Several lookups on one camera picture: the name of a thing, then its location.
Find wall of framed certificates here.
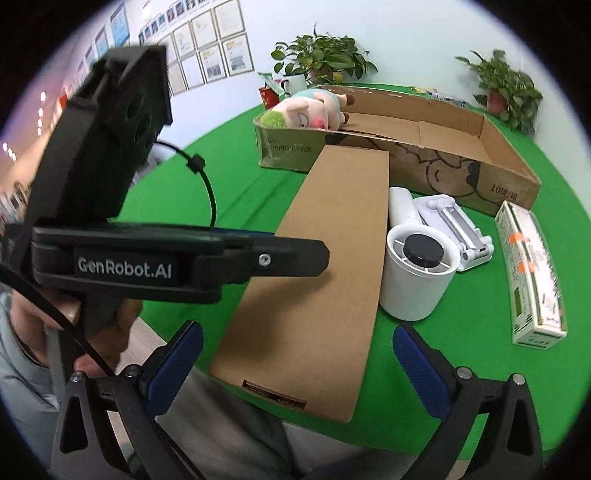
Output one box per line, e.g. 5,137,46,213
83,0,256,97

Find bushy potted green plant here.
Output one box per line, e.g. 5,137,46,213
271,25,378,87

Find white mug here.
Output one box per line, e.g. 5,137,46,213
281,74,308,96

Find large brown cardboard box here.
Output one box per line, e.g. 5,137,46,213
253,84,542,217

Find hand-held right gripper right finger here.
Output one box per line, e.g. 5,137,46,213
392,323,546,480

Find pink pig plush toy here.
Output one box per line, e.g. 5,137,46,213
260,88,356,132

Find white green medicine box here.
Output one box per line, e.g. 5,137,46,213
494,199,568,346

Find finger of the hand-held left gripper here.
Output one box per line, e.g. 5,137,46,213
198,237,331,304
213,226,279,239

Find small potted green plant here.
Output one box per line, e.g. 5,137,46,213
455,48,544,139

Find thick black cable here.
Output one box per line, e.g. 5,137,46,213
0,261,117,377

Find flat printed packets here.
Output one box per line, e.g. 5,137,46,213
411,85,472,110

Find white folding phone stand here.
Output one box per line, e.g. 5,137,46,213
413,194,495,273

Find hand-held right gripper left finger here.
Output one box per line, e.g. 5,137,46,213
50,320,206,480

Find thin black cable with tie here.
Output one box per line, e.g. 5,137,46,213
151,140,219,228

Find brown cardboard insert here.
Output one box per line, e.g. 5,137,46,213
209,145,391,423

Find white handheld fan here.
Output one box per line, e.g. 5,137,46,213
379,187,461,322

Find person's left hand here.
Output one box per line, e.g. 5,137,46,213
11,288,141,376

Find person's grey trousers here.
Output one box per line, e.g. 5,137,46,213
106,318,370,480

